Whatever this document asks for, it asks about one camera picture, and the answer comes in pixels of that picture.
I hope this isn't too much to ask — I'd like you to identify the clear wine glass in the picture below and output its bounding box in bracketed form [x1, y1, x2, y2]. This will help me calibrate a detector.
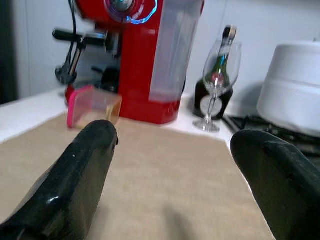
[192, 39, 243, 133]

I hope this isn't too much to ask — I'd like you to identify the beige woven table mat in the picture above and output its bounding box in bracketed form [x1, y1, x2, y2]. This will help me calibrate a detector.
[0, 109, 276, 240]

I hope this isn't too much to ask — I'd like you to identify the small black plastic cup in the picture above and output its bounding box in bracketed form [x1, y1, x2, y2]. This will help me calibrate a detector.
[91, 66, 121, 94]

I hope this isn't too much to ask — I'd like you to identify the dark green wine bottle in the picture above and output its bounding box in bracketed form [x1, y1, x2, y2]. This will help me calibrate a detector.
[193, 24, 238, 120]

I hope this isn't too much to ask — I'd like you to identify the white cooking pot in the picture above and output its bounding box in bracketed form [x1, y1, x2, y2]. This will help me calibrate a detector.
[256, 41, 320, 138]

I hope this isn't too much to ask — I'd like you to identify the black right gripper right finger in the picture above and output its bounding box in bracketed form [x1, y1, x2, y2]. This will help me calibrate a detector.
[230, 129, 320, 240]

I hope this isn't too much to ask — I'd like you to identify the black tall kitchen appliance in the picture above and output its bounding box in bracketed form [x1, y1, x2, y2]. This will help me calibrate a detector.
[0, 0, 20, 105]

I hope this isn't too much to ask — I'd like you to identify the red coffee machine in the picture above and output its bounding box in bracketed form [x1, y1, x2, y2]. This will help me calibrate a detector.
[52, 0, 205, 125]

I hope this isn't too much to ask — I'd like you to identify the black power plug with cord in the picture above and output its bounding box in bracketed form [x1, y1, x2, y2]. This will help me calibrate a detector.
[54, 0, 85, 85]

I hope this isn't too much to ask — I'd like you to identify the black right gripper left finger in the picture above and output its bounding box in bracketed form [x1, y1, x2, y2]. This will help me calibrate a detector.
[0, 119, 120, 240]

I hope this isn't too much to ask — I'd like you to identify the clear container pink lid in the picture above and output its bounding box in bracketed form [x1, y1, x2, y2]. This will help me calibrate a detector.
[66, 84, 123, 130]

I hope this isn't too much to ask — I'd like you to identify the steel gas hob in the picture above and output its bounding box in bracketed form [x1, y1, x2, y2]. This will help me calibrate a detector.
[222, 113, 320, 165]

